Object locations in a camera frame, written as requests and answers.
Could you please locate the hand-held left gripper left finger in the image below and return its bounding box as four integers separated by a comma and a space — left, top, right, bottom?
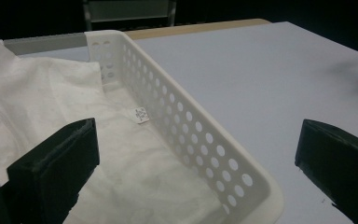
7, 117, 101, 224

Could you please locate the white perforated plastic basket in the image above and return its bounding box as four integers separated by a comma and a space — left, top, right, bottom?
83, 29, 285, 224

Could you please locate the grey strip on basket rim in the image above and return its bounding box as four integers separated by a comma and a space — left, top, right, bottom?
3, 32, 89, 57

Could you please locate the white cloth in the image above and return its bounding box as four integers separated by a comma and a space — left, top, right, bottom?
0, 31, 231, 224

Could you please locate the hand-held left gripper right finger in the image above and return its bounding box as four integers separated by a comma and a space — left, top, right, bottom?
294, 119, 358, 224

